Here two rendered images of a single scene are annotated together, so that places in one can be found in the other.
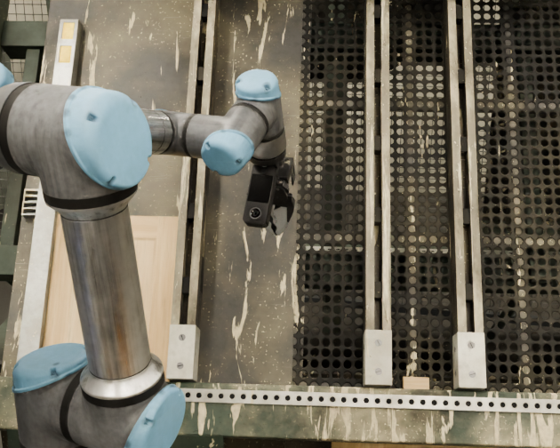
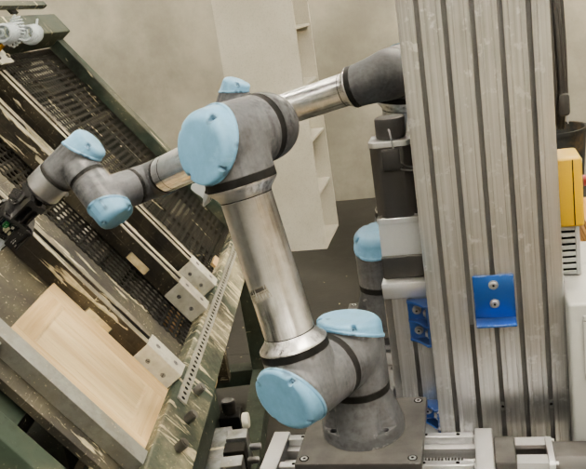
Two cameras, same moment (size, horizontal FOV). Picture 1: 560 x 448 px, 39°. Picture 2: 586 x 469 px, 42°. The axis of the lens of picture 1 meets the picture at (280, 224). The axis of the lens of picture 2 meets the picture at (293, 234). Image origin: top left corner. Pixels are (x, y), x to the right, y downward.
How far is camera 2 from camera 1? 2.39 m
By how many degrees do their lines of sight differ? 83
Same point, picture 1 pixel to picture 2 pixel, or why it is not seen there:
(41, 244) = (37, 360)
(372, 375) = (203, 302)
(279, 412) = (207, 354)
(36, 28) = not seen: outside the picture
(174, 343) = (161, 353)
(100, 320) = not seen: hidden behind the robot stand
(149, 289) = (99, 343)
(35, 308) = (91, 408)
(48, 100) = not seen: hidden behind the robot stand
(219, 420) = (206, 380)
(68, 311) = (96, 396)
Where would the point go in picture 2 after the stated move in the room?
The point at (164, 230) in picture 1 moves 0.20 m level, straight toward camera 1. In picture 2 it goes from (59, 298) to (139, 282)
